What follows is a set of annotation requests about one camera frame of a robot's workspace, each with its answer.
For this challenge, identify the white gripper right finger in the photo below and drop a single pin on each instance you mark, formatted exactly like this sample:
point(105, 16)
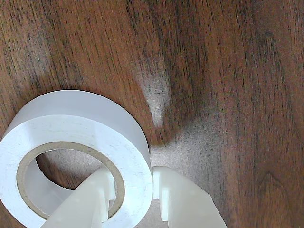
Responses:
point(187, 204)

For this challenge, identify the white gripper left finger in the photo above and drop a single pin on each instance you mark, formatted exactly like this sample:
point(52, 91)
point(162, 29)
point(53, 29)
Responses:
point(83, 204)

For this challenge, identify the white tape roll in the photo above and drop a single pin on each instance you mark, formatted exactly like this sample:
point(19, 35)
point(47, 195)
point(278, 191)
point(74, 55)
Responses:
point(71, 128)

